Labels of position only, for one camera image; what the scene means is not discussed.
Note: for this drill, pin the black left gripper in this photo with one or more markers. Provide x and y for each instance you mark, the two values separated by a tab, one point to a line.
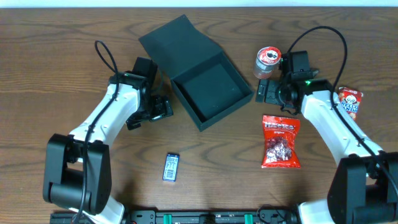
158	109

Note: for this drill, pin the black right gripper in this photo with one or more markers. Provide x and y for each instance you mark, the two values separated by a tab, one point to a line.
267	92

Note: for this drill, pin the red Pringles can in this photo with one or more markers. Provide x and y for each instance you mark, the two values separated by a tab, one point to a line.
266	60

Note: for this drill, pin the red Hacks candy bag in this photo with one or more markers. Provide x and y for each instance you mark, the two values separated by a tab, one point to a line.
279	137

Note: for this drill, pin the black gift box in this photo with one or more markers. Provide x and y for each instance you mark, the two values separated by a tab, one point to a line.
202	76

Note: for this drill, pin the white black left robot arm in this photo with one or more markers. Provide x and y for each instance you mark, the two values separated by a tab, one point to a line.
77	165

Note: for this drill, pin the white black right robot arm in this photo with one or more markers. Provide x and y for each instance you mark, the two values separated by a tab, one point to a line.
364	188

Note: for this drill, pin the red Hello Panda pack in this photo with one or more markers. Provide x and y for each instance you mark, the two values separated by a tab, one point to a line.
350	99

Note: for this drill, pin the blue white small box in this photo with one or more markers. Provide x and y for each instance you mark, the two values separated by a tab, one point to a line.
171	167

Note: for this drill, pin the black rail with green clips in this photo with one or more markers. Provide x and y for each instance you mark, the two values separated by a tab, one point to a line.
265	215

